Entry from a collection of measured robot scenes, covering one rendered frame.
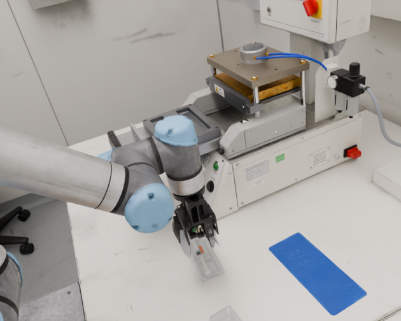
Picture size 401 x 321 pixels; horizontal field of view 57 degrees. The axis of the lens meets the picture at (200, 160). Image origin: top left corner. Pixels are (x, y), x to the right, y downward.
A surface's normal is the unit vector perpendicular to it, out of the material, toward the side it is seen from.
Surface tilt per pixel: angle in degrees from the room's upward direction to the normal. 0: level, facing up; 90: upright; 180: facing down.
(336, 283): 0
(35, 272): 0
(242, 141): 90
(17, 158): 68
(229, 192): 90
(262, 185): 90
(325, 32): 90
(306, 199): 0
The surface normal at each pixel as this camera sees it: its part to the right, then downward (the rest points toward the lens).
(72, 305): -0.16, -0.82
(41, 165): 0.51, 0.02
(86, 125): 0.38, 0.46
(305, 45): -0.90, 0.35
